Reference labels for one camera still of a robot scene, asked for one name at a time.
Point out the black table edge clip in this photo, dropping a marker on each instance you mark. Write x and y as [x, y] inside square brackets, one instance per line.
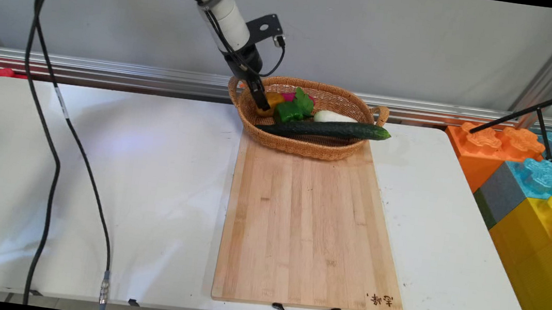
[35, 292]
[134, 302]

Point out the black tripod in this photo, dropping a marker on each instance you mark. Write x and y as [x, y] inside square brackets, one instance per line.
[551, 132]

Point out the pink toy vegetable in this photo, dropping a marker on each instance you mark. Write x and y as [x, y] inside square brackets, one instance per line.
[289, 96]

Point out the aluminium rail along wall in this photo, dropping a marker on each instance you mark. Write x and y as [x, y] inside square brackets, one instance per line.
[108, 72]

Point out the silver black wrist camera mount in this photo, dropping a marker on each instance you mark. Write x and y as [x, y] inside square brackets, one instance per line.
[265, 28]

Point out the yellow toy pepper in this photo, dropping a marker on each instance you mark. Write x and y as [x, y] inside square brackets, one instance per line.
[276, 102]

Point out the orange big toy block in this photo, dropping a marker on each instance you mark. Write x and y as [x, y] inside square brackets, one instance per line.
[489, 151]

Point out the white toy radish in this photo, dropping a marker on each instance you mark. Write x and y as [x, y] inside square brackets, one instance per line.
[332, 116]

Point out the woven wicker basket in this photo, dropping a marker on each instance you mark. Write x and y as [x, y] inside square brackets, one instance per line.
[308, 143]

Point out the grey big toy block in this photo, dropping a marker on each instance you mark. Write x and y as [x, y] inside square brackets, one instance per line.
[497, 193]

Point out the dark green cucumber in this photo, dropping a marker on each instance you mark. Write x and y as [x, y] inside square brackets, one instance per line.
[326, 128]

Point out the green toy pepper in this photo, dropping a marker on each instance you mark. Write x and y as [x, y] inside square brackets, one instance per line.
[294, 109]

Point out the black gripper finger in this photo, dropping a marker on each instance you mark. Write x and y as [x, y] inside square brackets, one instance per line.
[261, 93]

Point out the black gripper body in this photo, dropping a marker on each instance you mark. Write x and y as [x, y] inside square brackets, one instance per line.
[246, 62]

